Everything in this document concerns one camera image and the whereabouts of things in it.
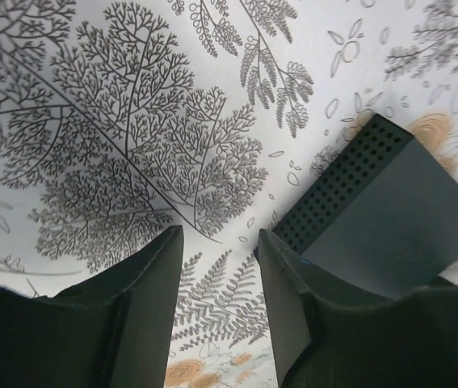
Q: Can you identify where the black network switch box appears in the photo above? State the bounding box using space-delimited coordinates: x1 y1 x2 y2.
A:
274 115 458 298

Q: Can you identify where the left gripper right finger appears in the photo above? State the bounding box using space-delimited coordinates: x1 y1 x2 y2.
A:
258 229 458 387

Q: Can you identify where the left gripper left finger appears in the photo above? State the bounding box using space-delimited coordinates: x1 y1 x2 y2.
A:
0 226 183 387

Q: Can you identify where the floral table mat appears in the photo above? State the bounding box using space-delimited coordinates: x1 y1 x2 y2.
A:
0 1 458 387

